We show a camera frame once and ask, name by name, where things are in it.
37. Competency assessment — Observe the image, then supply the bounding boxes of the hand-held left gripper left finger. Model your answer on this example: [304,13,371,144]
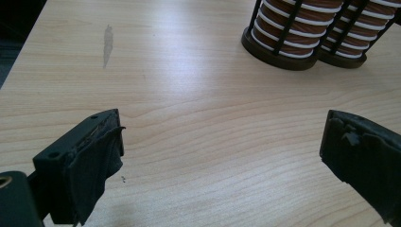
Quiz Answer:
[32,108,127,227]

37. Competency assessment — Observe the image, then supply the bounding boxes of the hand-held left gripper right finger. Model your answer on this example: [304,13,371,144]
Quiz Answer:
[319,109,401,227]

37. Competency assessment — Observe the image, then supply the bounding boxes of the black wire cup holder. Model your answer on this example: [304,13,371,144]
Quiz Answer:
[240,0,401,71]

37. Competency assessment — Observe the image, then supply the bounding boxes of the striped wire-cage cylinder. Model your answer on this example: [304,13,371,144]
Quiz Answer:
[250,0,344,60]
[321,0,401,60]

